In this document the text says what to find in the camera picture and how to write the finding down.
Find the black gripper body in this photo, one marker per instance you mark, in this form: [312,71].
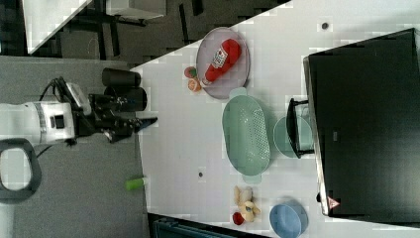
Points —
[103,119]

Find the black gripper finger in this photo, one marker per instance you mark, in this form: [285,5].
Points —
[140,124]

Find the mint green oval strainer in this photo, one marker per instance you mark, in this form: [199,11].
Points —
[245,135]

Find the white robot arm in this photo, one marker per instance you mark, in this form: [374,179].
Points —
[52,122]

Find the black cylinder lower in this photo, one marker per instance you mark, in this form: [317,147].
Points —
[137,98]

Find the black cylinder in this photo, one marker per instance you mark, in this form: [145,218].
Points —
[137,98]
[118,77]

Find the black cylinder upper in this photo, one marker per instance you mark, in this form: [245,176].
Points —
[118,77]

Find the green plastic object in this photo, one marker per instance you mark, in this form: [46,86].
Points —
[135,183]

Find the toy orange slice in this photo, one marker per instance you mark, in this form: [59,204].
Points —
[194,85]

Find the toy strawberry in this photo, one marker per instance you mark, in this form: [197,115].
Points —
[190,72]

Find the grey round plate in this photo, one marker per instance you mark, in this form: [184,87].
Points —
[236,76]

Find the red ketchup bottle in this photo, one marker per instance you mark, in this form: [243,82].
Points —
[224,58]

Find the white background table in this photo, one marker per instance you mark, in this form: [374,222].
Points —
[43,18]

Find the small red toy fruit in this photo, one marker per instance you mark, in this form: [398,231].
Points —
[238,218]

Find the green mug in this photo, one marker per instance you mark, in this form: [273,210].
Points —
[282,142]

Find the blue bowl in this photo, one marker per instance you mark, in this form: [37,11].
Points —
[288,219]

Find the black toaster oven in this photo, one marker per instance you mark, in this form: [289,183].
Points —
[363,103]

